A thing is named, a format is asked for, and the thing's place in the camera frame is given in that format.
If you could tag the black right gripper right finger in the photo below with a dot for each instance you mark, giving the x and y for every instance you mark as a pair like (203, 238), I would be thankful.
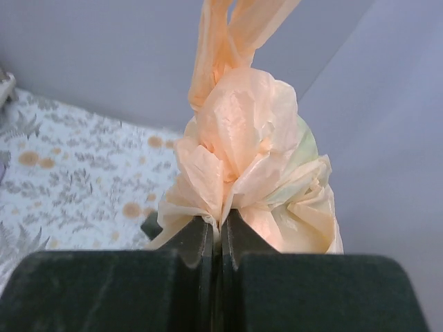
(265, 290)

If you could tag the floral patterned table mat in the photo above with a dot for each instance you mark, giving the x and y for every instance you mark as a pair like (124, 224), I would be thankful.
(76, 180)

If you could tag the orange plastic grocery bag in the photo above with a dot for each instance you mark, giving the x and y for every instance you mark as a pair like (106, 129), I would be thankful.
(246, 148)

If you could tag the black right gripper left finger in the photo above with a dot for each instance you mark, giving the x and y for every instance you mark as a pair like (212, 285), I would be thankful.
(167, 289)

